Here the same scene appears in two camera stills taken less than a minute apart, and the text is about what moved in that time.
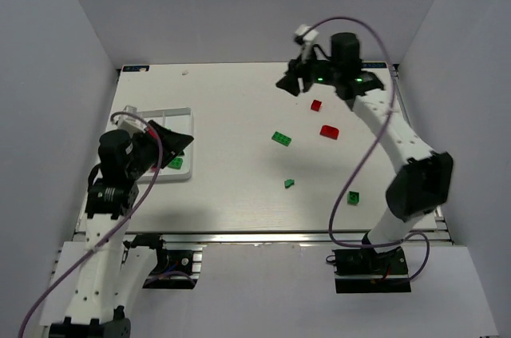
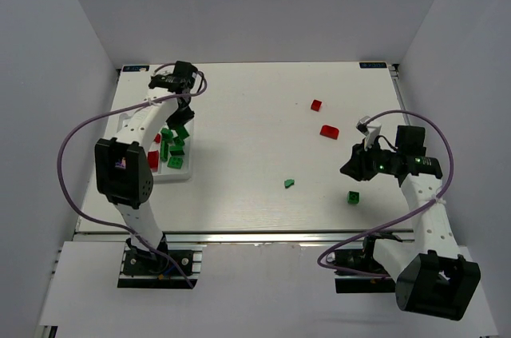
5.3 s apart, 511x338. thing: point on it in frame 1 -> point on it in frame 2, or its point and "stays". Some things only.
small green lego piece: [288, 183] stays
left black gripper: [150, 145] -> [180, 117]
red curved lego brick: [329, 132] stays
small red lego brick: [315, 105] stays
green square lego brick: [353, 197] stays
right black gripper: [302, 75] -> [360, 162]
